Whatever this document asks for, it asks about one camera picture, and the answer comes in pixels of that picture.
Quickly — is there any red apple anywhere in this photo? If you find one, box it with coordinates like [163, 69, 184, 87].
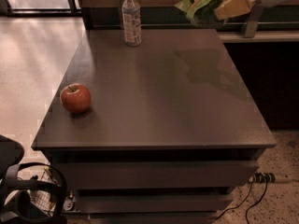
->
[60, 83, 92, 114]

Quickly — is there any clear plastic water bottle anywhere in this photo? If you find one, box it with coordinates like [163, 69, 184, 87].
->
[121, 0, 142, 47]

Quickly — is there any dark brown drawer cabinet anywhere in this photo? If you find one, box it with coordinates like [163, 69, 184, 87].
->
[33, 30, 276, 224]

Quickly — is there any white power strip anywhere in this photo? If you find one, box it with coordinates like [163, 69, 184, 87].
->
[248, 172, 293, 185]

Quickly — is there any black office chair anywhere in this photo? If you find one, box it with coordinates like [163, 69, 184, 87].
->
[0, 135, 67, 224]

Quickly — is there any metal shelf bracket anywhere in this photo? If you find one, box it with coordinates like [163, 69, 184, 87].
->
[241, 6, 263, 38]

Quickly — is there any black power cable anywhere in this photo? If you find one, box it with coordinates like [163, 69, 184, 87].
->
[244, 181, 269, 224]
[214, 180, 254, 220]

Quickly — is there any wire mesh basket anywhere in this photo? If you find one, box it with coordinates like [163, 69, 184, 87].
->
[29, 167, 55, 217]

